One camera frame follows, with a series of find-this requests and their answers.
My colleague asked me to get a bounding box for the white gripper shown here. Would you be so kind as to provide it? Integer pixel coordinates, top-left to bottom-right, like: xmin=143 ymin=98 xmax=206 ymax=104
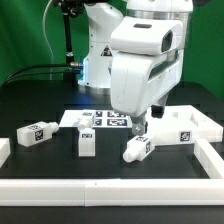
xmin=110 ymin=50 xmax=183 ymax=135

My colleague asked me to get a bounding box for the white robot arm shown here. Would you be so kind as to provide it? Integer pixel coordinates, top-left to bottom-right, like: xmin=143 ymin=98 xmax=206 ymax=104
xmin=78 ymin=0 xmax=193 ymax=135

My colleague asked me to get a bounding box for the white marker sheet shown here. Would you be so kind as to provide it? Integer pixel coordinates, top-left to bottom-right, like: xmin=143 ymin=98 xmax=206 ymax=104
xmin=59 ymin=109 xmax=132 ymax=128

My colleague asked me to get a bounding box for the white left fence piece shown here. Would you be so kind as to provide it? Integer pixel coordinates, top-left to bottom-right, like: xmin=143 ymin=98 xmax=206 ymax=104
xmin=0 ymin=138 xmax=10 ymax=168

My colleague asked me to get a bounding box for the white right fence rail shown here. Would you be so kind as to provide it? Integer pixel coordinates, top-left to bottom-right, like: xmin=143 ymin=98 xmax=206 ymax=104
xmin=194 ymin=139 xmax=224 ymax=180

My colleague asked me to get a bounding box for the white fence rail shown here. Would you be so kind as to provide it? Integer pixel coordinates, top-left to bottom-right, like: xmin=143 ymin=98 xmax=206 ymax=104
xmin=194 ymin=139 xmax=224 ymax=180
xmin=0 ymin=179 xmax=224 ymax=207

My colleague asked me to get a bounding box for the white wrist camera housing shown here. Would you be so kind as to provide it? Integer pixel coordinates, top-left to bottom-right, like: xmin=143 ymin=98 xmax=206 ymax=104
xmin=110 ymin=16 xmax=183 ymax=55

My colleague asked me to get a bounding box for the white front fence rail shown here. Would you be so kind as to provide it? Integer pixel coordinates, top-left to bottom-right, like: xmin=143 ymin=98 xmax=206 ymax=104
xmin=0 ymin=179 xmax=224 ymax=207

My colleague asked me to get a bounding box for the black camera stand pole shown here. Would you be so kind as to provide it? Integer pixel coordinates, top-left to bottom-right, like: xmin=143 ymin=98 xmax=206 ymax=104
xmin=53 ymin=0 xmax=84 ymax=87

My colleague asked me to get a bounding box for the black cable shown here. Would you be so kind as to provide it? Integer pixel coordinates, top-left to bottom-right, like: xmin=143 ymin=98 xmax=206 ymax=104
xmin=2 ymin=62 xmax=84 ymax=87

